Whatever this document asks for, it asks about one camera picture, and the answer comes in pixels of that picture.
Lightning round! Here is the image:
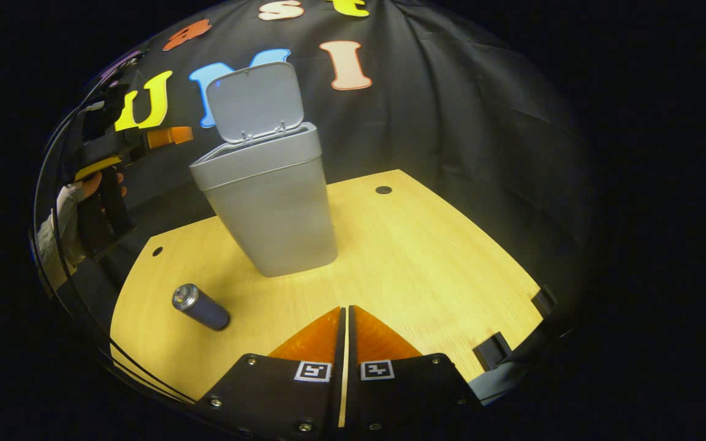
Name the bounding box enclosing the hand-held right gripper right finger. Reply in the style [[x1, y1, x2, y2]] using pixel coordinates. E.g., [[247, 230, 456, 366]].
[[347, 304, 483, 441]]

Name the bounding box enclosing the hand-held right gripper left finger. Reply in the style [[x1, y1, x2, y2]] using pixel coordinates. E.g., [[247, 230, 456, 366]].
[[197, 305, 346, 441]]

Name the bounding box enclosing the silver blue pop can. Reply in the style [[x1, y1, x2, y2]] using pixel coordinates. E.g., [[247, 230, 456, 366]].
[[172, 283, 231, 332]]

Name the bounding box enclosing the white desktop garbage bin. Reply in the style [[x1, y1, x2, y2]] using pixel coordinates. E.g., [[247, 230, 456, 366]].
[[189, 61, 339, 278]]

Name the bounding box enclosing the black backdrop cloth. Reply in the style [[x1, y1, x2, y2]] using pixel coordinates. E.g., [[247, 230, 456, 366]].
[[77, 0, 599, 295]]

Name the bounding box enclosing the black desk edge bracket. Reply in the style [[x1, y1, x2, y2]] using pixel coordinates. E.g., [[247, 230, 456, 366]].
[[474, 331, 514, 372], [531, 284, 558, 317]]

